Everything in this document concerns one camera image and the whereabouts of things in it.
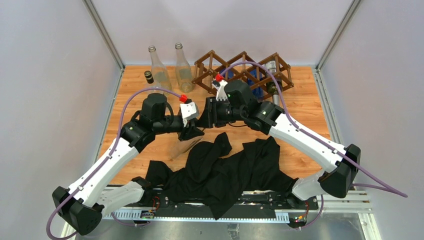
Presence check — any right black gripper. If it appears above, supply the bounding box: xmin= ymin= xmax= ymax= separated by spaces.
xmin=195 ymin=97 xmax=246 ymax=129

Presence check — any small clear black-capped bottle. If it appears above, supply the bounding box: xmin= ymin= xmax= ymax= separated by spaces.
xmin=144 ymin=70 xmax=165 ymax=95

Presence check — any clear bottle dark label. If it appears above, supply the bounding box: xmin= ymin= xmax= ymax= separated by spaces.
xmin=148 ymin=45 xmax=172 ymax=91

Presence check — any dark green wine bottle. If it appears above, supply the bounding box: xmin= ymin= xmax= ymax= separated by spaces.
xmin=264 ymin=60 xmax=282 ymax=106

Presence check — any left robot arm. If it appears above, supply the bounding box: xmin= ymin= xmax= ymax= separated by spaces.
xmin=46 ymin=93 xmax=203 ymax=240

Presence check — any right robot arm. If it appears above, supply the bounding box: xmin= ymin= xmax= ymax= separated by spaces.
xmin=196 ymin=80 xmax=361 ymax=209

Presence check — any brown wooden wine rack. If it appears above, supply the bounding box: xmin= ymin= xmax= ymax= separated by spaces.
xmin=192 ymin=50 xmax=294 ymax=100

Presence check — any black cloth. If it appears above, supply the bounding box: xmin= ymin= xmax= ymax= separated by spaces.
xmin=145 ymin=131 xmax=297 ymax=221

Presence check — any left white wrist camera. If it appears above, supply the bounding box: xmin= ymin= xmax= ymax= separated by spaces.
xmin=180 ymin=102 xmax=200 ymax=127

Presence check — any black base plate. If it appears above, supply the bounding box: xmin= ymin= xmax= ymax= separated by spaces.
xmin=127 ymin=188 xmax=319 ymax=222

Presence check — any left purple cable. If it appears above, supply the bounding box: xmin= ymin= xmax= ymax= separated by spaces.
xmin=46 ymin=87 xmax=186 ymax=240

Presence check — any purple cable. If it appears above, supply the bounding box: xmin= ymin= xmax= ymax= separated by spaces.
xmin=46 ymin=87 xmax=186 ymax=240
xmin=220 ymin=60 xmax=409 ymax=230

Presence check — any aluminium frame rail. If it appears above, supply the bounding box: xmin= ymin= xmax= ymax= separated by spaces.
xmin=104 ymin=188 xmax=372 ymax=224

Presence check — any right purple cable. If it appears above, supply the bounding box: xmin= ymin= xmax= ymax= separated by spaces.
xmin=220 ymin=60 xmax=409 ymax=230

